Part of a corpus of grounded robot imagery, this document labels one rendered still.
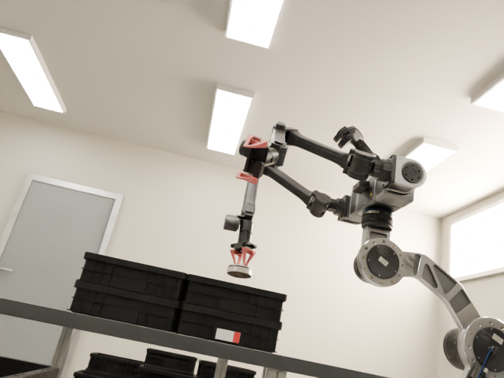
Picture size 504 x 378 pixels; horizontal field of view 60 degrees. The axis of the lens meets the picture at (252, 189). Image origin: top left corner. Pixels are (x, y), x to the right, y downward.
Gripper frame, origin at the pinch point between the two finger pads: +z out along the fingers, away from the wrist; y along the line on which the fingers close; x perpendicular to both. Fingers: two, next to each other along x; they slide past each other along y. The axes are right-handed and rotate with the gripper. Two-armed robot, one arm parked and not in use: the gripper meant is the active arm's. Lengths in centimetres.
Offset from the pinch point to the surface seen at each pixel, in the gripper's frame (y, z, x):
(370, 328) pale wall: -127, -39, 344
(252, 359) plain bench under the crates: 40, 39, -29
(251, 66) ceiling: -75, -184, 52
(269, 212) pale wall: -201, -153, 232
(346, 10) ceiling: 17, -175, 41
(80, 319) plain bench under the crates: 11, 36, -67
